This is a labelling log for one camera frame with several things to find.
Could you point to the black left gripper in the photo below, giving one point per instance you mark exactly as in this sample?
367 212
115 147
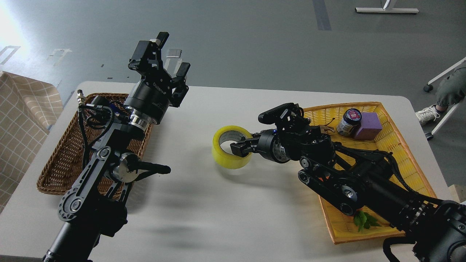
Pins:
149 100

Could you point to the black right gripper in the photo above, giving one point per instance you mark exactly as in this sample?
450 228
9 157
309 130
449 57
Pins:
265 142

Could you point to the yellow tape roll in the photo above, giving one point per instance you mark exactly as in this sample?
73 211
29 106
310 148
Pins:
223 158

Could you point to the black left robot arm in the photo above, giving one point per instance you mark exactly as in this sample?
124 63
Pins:
96 203

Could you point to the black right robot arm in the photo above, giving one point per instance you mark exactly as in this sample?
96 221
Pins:
350 179

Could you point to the grey floor plate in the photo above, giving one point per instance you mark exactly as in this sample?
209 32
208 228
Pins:
174 53

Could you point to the brown toy lion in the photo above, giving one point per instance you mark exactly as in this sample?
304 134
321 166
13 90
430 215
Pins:
326 128

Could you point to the small dark jar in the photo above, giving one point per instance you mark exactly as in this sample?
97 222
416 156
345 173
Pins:
350 119

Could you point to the purple foam block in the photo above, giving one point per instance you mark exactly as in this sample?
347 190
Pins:
370 126

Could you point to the yellow plastic basket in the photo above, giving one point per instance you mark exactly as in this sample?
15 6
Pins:
341 227

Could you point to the brown wicker basket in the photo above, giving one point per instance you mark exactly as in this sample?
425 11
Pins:
65 164

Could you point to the orange toy carrot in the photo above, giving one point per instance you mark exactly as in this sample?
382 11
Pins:
363 220

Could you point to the beige checkered cloth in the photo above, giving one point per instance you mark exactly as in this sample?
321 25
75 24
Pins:
28 108

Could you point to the white stand base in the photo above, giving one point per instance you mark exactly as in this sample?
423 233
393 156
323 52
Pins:
387 6

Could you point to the person leg and shoe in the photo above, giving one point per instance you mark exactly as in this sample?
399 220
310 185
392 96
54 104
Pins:
451 90

